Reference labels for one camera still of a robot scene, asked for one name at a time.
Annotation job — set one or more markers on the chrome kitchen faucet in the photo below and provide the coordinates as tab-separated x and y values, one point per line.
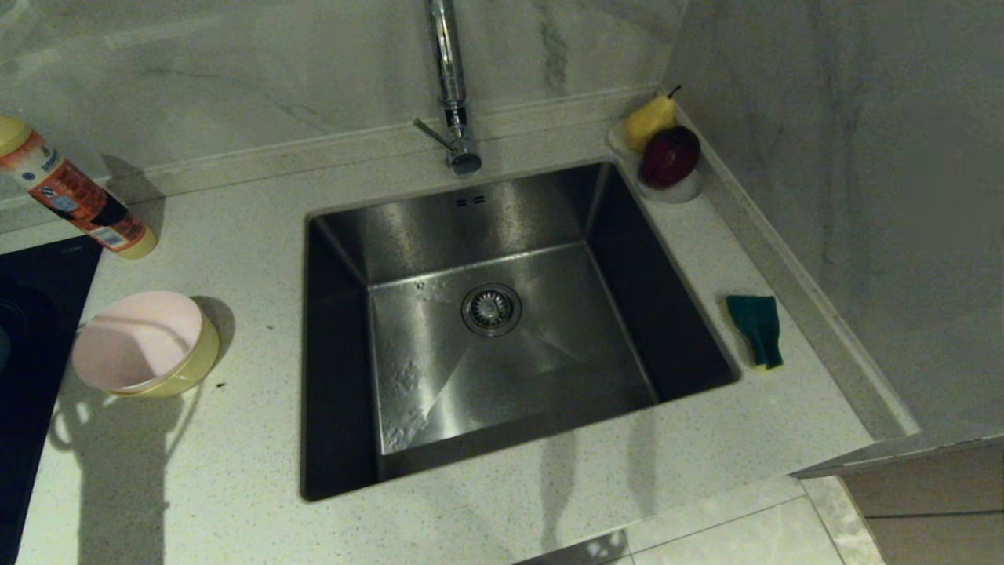
449	71

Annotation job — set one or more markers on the green and yellow sponge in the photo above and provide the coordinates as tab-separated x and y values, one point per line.
757	322

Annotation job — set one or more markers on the yellow plastic bowl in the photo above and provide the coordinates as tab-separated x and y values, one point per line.
196	365

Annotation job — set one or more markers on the pink plastic bowl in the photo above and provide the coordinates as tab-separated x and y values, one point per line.
137	341

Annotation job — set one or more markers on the orange label detergent bottle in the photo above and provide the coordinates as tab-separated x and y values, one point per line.
78	200

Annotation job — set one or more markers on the blue plastic bowl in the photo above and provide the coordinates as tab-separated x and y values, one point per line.
3	345

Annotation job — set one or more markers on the metal sink drain strainer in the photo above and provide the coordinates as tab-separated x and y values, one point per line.
492	308

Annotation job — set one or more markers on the stainless steel sink basin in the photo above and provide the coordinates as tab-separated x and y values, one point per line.
549	353

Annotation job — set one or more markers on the small white dish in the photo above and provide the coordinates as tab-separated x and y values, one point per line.
681	194

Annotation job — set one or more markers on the dark red apple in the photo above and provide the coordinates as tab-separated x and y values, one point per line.
671	155

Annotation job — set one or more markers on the yellow pear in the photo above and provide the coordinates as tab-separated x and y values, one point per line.
649	122

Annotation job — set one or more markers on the black induction cooktop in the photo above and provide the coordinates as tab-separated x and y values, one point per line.
31	353

